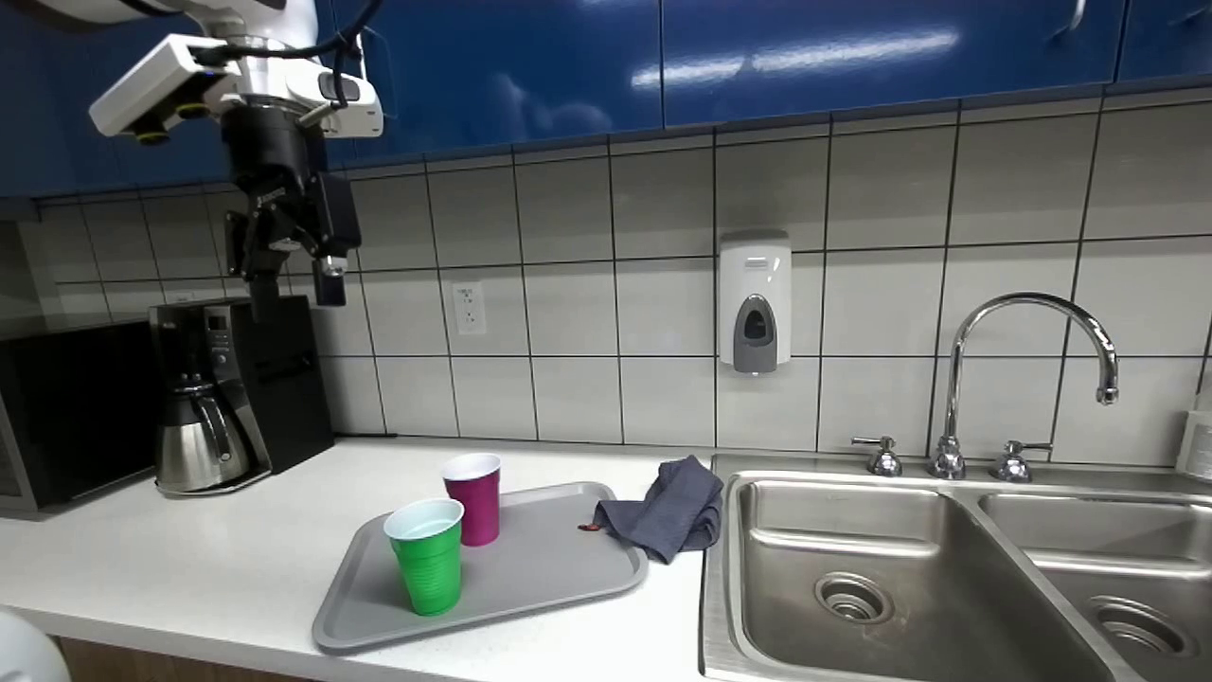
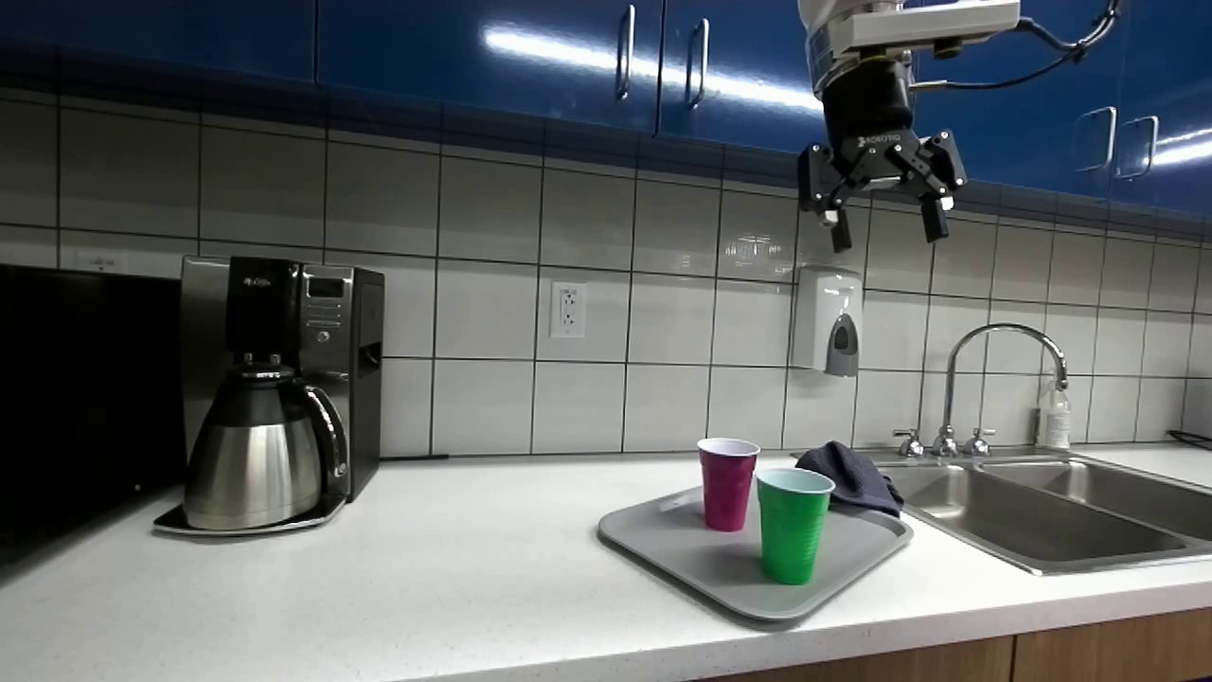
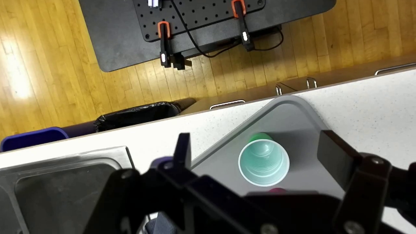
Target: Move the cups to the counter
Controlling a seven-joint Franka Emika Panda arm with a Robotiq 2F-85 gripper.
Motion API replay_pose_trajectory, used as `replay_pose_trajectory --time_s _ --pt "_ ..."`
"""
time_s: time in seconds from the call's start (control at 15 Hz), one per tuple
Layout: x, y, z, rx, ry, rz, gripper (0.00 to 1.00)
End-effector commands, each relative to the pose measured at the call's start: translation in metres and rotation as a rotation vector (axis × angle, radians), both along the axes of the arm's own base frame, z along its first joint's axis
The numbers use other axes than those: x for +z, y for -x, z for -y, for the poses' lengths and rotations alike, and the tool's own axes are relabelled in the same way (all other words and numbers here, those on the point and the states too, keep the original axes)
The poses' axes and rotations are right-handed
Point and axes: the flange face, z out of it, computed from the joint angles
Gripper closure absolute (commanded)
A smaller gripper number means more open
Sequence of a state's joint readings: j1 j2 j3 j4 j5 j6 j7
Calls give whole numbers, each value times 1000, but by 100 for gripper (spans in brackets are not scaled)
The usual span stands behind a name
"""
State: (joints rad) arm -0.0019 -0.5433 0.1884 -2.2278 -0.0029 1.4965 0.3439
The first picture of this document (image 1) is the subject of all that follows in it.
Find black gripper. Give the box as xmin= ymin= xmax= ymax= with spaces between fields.
xmin=218 ymin=98 xmax=367 ymax=309

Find magenta plastic cup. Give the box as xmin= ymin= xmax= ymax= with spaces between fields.
xmin=438 ymin=452 xmax=506 ymax=548

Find blue glossy upper cabinets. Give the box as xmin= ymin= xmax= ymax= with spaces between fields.
xmin=0 ymin=0 xmax=1212 ymax=200

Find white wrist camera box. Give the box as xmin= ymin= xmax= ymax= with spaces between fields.
xmin=87 ymin=30 xmax=237 ymax=145

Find chrome gooseneck faucet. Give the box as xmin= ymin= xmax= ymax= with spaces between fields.
xmin=927 ymin=289 xmax=1123 ymax=486

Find green plastic cup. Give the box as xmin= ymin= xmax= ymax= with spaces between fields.
xmin=380 ymin=492 xmax=468 ymax=620

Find stainless steel carafe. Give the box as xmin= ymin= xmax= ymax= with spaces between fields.
xmin=155 ymin=375 xmax=256 ymax=501

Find black microwave oven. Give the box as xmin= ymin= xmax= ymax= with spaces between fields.
xmin=0 ymin=314 xmax=167 ymax=524

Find white rounded object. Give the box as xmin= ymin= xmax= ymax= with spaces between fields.
xmin=0 ymin=607 xmax=71 ymax=682

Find clear soap bottle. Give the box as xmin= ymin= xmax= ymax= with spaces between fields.
xmin=1171 ymin=324 xmax=1212 ymax=486

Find stainless steel double sink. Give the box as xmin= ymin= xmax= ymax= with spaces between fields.
xmin=697 ymin=454 xmax=1212 ymax=682

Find dark grey cloth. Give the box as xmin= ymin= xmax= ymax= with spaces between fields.
xmin=591 ymin=452 xmax=727 ymax=568

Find chrome faucet handle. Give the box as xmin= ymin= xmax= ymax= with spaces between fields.
xmin=848 ymin=433 xmax=904 ymax=481
xmin=990 ymin=434 xmax=1058 ymax=486

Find silver coffee pot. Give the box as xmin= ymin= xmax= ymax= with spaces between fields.
xmin=149 ymin=296 xmax=337 ymax=501

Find white wall outlet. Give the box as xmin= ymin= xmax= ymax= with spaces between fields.
xmin=447 ymin=276 xmax=492 ymax=341

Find wooden base cabinet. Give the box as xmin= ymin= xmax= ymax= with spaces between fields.
xmin=52 ymin=635 xmax=305 ymax=682

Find white wall soap dispenser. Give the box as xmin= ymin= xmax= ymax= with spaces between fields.
xmin=714 ymin=229 xmax=795 ymax=380

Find grey plastic tray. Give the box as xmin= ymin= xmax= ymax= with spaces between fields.
xmin=312 ymin=477 xmax=651 ymax=654

